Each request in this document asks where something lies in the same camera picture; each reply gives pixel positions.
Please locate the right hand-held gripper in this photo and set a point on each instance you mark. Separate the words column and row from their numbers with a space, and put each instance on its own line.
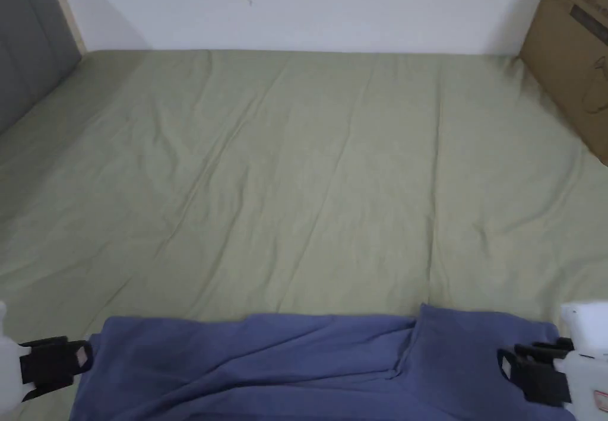
column 586, row 359

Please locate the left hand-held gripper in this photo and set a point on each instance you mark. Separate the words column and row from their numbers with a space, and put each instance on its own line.
column 45, row 366

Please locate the dark blue shirt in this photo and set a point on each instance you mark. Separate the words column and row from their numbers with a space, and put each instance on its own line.
column 285, row 373

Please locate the bed with pale green sheet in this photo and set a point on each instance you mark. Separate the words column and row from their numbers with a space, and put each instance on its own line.
column 294, row 178

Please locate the brown cardboard carton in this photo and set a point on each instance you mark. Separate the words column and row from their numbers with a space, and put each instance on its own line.
column 570, row 69

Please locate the grey padded headboard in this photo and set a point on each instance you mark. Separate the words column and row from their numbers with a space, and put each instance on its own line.
column 28, row 36

